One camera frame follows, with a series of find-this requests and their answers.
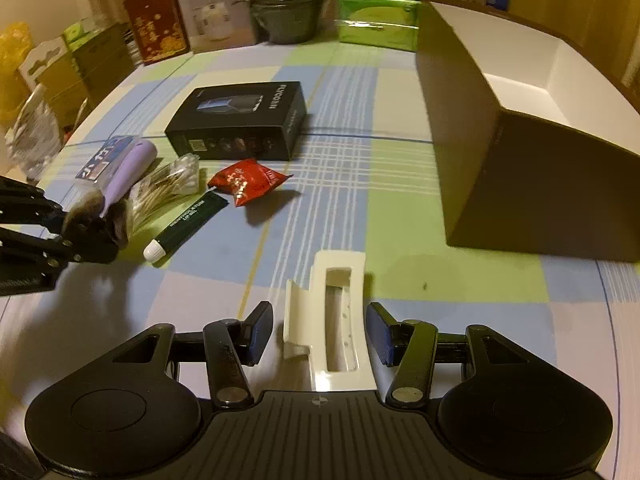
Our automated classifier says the black product box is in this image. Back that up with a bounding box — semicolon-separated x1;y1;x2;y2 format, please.
164;81;307;162

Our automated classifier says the green white small box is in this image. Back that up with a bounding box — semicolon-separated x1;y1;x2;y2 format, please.
61;16;108;54

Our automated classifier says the clear blue label floss box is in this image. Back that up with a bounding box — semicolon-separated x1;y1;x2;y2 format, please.
75;135;140;187

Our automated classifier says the dark green lip gel tube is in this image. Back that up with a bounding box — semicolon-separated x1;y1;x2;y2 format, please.
143;191;230;261

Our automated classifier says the white appliance picture box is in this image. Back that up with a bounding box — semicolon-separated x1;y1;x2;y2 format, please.
172;0;259;55

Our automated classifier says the dark glass jar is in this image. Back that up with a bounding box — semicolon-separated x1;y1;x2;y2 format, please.
250;0;327;46

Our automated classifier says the purple handled makeup brush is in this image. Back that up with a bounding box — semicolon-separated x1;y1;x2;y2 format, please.
65;140;160;250

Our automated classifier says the tan box with cream hanger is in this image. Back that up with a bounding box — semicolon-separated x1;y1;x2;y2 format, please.
19;35;92;127

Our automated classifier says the red gold-print box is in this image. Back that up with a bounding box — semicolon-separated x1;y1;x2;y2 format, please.
123;0;194;67

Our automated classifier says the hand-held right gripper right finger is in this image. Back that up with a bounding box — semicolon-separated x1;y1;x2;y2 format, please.
366;302;531;409

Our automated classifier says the clear bag of cotton swabs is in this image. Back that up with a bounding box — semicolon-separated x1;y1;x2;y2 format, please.
122;152;202;235

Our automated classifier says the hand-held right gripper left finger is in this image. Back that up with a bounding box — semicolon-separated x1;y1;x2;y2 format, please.
112;301;275;409

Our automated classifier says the brown cardboard box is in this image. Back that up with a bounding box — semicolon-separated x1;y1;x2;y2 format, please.
70;24;136;107

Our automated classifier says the red snack packet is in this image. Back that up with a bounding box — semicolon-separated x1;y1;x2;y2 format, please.
207;157;294;209

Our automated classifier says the shiny green packet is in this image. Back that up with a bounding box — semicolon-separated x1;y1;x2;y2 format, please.
336;0;424;52

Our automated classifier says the large brown white-lined box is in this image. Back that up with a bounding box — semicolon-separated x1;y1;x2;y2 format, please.
416;0;640;264

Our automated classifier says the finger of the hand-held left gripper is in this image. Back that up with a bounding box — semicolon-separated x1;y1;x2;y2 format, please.
0;175;68;228
0;217;119;281

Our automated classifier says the clear plastic bag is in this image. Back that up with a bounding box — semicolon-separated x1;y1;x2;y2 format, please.
4;84;67;182

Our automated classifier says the white plastic holder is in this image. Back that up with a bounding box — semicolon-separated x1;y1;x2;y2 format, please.
282;250;379;392

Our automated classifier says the yellow plastic bag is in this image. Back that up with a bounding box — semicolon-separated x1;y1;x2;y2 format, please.
0;22;32;127

